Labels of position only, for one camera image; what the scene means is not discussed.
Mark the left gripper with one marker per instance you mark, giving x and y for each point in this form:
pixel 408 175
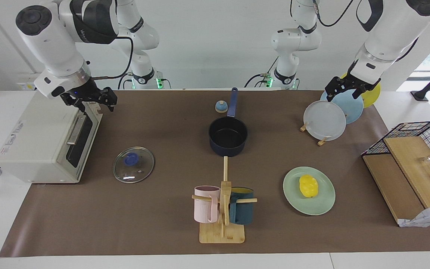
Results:
pixel 366 73

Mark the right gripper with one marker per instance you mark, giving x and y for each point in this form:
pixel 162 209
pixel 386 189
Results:
pixel 62 84

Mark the glass lid with purple knob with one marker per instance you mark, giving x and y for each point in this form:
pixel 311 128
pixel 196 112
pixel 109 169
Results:
pixel 140 168

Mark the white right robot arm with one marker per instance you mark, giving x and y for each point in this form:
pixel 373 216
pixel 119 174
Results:
pixel 54 41

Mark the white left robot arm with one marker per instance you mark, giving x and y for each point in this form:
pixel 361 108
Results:
pixel 394 33

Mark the light blue plate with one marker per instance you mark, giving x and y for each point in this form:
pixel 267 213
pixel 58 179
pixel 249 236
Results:
pixel 353 108

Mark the yellow plate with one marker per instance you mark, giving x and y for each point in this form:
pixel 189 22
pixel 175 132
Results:
pixel 373 95

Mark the grey plate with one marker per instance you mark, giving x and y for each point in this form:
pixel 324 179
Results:
pixel 324 120

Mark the wooden plate rack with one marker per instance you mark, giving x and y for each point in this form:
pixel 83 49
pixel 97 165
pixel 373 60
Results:
pixel 322 142

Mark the light green plate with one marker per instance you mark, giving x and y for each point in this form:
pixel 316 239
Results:
pixel 325 201

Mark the beige toaster oven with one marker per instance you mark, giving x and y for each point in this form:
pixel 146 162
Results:
pixel 36 142

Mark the brown table mat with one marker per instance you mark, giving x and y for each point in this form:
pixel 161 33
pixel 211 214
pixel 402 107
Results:
pixel 170 209

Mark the pink mug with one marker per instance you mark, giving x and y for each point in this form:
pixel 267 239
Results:
pixel 205 209

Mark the dark teal mug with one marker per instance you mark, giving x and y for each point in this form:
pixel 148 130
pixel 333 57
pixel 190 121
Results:
pixel 242 213

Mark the wooden mug tree stand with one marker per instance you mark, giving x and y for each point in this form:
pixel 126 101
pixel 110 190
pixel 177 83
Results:
pixel 222 233

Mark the white wall power strip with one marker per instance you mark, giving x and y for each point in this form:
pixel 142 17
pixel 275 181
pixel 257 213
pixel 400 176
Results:
pixel 26 84

